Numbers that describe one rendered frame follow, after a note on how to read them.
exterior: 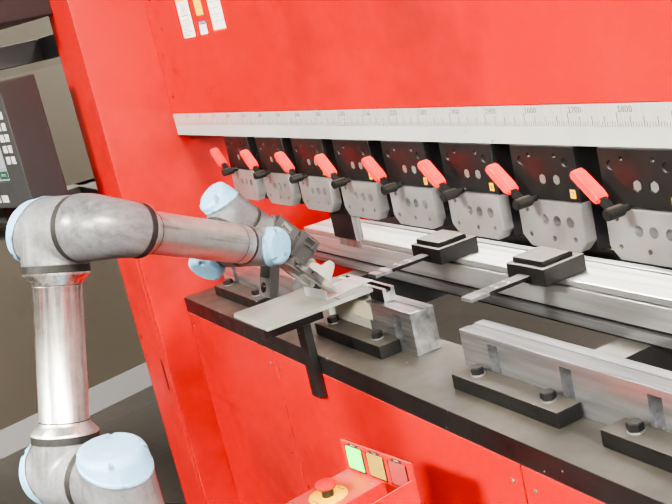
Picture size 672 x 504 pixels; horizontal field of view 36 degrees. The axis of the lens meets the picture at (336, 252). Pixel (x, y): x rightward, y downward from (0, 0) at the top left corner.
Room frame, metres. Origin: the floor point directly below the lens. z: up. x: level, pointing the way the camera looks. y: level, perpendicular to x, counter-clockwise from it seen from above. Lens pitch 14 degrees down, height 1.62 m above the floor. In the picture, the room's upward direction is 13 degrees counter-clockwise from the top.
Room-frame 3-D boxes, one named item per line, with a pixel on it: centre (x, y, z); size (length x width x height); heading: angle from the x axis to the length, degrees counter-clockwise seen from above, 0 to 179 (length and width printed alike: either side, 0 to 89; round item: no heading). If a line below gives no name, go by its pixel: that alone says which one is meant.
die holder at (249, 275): (2.76, 0.20, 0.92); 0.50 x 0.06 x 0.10; 26
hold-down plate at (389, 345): (2.20, 0.00, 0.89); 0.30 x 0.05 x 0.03; 26
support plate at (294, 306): (2.20, 0.10, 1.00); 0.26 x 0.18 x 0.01; 116
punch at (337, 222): (2.26, -0.04, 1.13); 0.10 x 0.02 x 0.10; 26
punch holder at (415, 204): (1.92, -0.20, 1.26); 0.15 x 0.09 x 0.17; 26
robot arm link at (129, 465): (1.59, 0.44, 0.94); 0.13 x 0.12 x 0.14; 52
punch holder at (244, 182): (2.64, 0.15, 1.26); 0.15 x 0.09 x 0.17; 26
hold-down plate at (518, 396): (1.69, -0.25, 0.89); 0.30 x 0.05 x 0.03; 26
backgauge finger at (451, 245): (2.32, -0.18, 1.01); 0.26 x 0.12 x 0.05; 116
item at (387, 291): (2.24, -0.05, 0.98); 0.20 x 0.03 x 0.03; 26
